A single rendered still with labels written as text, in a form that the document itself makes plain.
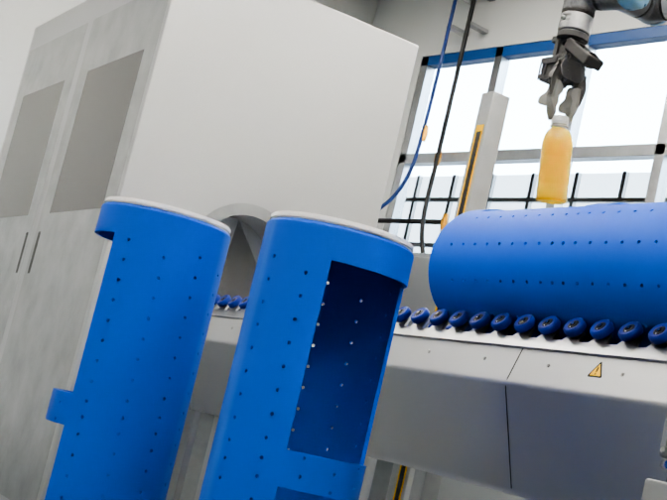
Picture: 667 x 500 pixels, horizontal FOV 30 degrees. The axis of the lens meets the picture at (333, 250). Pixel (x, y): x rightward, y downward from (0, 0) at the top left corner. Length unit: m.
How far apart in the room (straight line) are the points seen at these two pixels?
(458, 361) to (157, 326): 0.63
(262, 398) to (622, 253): 0.70
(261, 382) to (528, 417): 0.54
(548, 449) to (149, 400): 0.80
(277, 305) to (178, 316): 0.40
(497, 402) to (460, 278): 0.32
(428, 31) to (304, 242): 5.52
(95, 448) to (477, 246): 0.89
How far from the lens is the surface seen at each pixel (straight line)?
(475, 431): 2.57
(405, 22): 7.89
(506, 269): 2.55
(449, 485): 4.73
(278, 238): 2.26
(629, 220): 2.34
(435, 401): 2.67
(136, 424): 2.56
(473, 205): 3.52
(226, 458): 2.24
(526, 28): 7.06
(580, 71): 2.90
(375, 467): 2.86
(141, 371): 2.55
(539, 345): 2.45
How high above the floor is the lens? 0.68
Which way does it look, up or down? 8 degrees up
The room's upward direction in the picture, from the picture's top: 13 degrees clockwise
